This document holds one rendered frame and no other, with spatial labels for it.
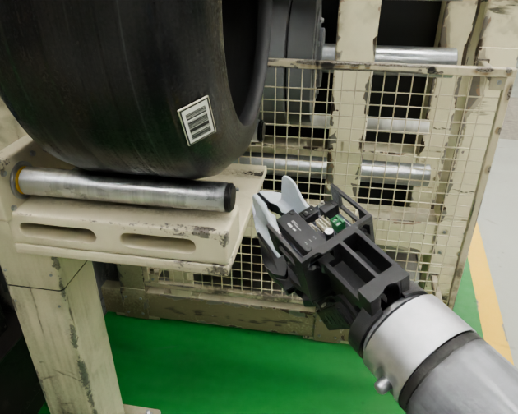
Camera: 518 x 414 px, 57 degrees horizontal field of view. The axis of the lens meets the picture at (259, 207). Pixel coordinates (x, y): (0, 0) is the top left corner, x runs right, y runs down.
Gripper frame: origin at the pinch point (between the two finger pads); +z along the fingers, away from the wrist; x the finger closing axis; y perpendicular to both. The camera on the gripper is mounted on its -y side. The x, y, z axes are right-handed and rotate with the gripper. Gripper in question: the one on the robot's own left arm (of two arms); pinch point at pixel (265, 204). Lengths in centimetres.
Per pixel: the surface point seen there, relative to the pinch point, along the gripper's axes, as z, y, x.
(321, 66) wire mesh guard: 45, -20, -38
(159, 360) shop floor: 62, -104, 31
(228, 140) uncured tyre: 16.2, -2.4, -3.4
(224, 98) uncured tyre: 14.7, 4.6, -4.3
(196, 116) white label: 12.3, 6.0, 0.5
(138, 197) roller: 23.5, -9.0, 10.6
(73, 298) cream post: 42, -38, 32
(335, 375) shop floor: 27, -115, -14
